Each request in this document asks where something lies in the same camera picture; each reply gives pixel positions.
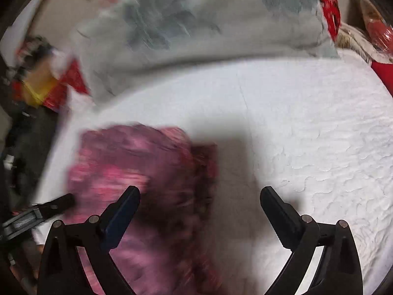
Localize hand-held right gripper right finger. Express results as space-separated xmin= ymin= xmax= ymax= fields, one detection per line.
xmin=259 ymin=186 xmax=364 ymax=295

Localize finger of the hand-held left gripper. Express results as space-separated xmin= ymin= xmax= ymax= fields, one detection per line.
xmin=31 ymin=193 xmax=76 ymax=219

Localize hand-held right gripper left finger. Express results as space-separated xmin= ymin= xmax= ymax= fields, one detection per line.
xmin=37 ymin=185 xmax=142 ymax=295

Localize pink floral garment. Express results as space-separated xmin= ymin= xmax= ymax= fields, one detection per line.
xmin=66 ymin=123 xmax=228 ymax=295

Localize dark cloth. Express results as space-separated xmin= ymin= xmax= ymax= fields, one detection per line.
xmin=6 ymin=107 xmax=62 ymax=197

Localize white quilted mattress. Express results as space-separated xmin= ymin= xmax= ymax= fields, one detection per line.
xmin=31 ymin=49 xmax=392 ymax=295

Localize red and yellow bundle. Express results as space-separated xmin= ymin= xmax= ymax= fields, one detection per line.
xmin=12 ymin=35 xmax=89 ymax=109

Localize grey floral pillow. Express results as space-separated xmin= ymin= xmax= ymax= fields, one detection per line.
xmin=69 ymin=0 xmax=340 ymax=105

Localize red plastic packet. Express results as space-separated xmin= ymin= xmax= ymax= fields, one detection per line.
xmin=367 ymin=18 xmax=393 ymax=96

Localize red patterned blanket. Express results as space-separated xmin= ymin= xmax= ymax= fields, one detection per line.
xmin=310 ymin=0 xmax=342 ymax=40

